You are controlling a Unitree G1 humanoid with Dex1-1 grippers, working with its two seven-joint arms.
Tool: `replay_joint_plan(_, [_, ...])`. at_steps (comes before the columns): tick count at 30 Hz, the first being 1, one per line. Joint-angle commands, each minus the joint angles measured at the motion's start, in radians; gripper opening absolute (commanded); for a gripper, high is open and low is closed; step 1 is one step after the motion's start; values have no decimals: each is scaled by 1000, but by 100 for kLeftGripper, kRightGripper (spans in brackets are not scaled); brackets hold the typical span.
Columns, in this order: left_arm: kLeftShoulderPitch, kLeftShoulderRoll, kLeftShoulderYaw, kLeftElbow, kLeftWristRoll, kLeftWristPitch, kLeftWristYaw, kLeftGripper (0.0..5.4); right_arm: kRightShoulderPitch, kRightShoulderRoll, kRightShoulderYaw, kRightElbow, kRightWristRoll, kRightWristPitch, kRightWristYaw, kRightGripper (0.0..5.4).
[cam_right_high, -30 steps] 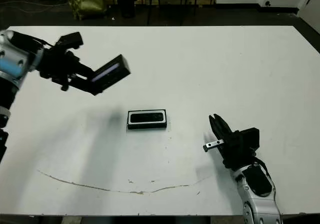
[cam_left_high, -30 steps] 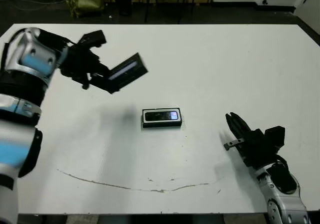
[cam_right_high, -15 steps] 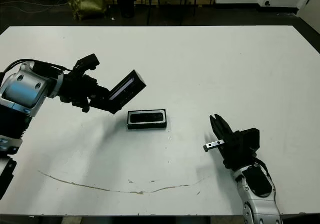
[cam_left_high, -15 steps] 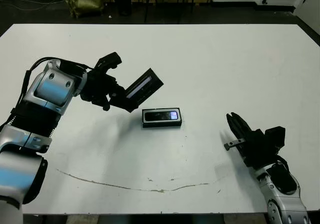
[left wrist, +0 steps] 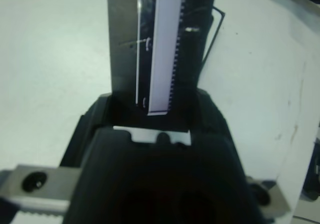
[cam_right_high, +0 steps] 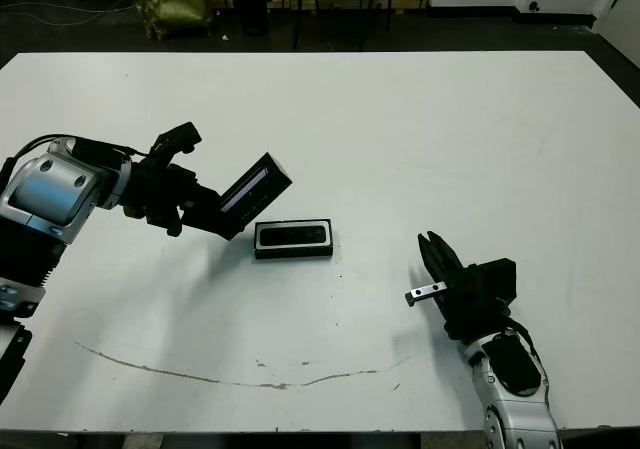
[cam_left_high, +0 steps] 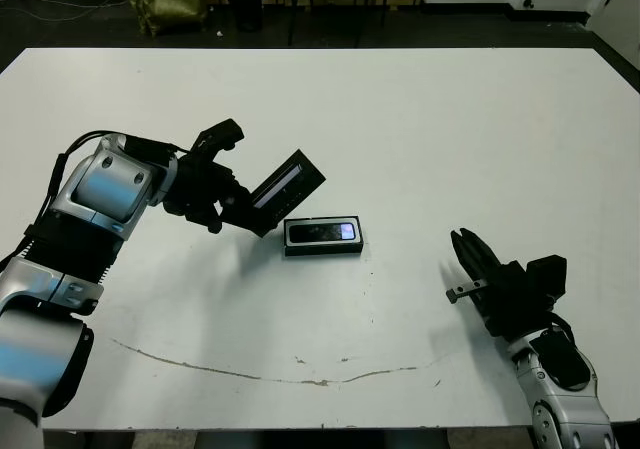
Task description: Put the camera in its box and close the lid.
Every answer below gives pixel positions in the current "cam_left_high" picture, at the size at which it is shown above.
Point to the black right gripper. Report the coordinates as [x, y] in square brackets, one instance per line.
[515, 304]

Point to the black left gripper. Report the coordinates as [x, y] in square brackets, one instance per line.
[195, 189]

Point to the glossy black box lid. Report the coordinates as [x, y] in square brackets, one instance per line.
[295, 189]

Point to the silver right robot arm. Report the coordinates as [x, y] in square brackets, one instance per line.
[565, 409]

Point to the black box with white insert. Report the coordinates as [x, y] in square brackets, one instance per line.
[322, 251]

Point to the black trash bin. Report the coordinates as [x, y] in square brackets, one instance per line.
[246, 5]

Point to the yellow-green sack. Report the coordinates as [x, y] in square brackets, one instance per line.
[165, 4]

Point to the white door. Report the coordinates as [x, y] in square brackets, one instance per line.
[622, 11]

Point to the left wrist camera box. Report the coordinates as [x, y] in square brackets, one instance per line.
[220, 134]

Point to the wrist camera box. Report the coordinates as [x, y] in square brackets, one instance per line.
[220, 134]
[547, 276]

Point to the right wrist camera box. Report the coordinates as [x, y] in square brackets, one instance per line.
[547, 276]

